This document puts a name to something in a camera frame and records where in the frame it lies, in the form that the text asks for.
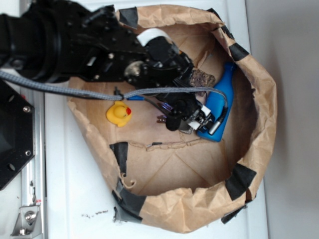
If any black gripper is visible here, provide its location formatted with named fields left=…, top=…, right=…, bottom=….
left=62, top=4, right=195, bottom=90

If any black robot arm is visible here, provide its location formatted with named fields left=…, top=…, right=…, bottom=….
left=0, top=0, right=193, bottom=88

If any yellow rubber duck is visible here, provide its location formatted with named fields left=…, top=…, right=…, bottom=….
left=106, top=101, right=132, bottom=127

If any brown rock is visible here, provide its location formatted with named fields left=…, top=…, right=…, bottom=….
left=189, top=69, right=216, bottom=88

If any blue plastic bottle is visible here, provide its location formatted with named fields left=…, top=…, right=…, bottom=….
left=197, top=62, right=237, bottom=142

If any brown paper bag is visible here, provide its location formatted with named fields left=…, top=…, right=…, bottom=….
left=68, top=5, right=277, bottom=233

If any grey braided cable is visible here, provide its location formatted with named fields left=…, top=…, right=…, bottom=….
left=0, top=71, right=229, bottom=130

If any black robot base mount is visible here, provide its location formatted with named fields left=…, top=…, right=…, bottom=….
left=0, top=80, right=34, bottom=190

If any aluminium rail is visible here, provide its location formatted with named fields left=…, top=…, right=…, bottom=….
left=11, top=88, right=47, bottom=239

